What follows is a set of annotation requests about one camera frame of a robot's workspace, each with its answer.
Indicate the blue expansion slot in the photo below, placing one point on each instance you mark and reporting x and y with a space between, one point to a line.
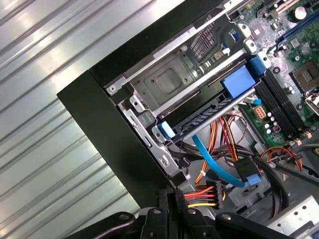
294 33

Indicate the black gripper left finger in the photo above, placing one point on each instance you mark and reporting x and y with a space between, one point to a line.
155 224

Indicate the black RAM slot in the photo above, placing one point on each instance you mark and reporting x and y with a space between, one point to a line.
280 104
285 104
275 104
290 104

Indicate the tan motherboard connector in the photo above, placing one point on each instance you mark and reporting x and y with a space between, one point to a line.
259 113

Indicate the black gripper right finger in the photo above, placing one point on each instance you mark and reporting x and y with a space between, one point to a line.
197 224

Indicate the grey metal disk bay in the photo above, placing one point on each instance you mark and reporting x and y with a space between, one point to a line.
169 82

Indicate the green motherboard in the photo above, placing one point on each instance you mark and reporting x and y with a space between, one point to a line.
286 52

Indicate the CPU socket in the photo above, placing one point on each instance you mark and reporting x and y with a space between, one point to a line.
302 76

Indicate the black open PC case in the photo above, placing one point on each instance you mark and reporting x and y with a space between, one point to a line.
99 112

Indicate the hard disk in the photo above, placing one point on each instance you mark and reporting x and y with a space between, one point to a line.
236 82

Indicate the metal socket cover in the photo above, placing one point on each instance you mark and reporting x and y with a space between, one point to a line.
310 100

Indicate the grey metal drive cage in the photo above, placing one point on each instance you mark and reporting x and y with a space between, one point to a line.
299 216

